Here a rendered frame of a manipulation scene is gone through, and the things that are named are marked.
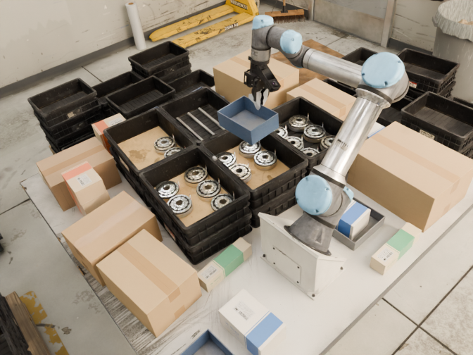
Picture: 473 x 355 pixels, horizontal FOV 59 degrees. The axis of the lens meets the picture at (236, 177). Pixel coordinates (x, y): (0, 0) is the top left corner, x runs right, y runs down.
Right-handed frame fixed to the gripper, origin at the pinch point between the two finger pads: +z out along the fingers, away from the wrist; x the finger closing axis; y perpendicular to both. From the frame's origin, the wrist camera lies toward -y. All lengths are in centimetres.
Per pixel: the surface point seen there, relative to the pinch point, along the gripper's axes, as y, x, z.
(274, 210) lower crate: -19.7, 6.3, 39.0
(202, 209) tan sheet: -5.3, 33.5, 33.8
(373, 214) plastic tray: -48, -24, 37
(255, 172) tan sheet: -3.7, 3.5, 29.6
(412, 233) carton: -66, -23, 33
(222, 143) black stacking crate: 17.5, 6.2, 24.2
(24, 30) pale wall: 327, 7, 59
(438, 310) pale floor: -79, -64, 104
